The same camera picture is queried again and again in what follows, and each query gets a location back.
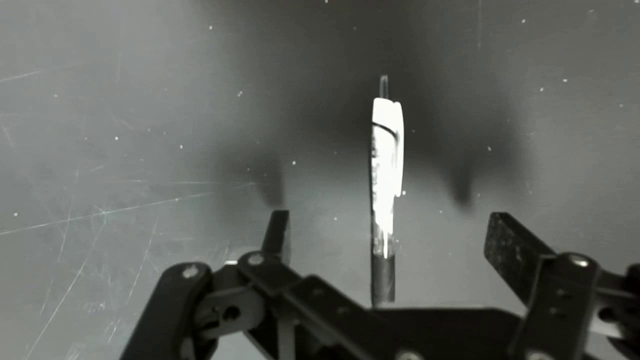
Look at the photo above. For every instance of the white and black pen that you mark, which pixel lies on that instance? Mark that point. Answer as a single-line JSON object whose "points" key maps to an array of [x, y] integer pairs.
{"points": [[386, 166]]}

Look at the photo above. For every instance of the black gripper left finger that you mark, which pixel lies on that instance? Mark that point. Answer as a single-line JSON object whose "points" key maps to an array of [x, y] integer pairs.
{"points": [[200, 313]]}

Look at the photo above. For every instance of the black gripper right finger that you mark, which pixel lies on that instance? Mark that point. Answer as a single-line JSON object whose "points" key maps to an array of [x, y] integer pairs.
{"points": [[561, 306]]}

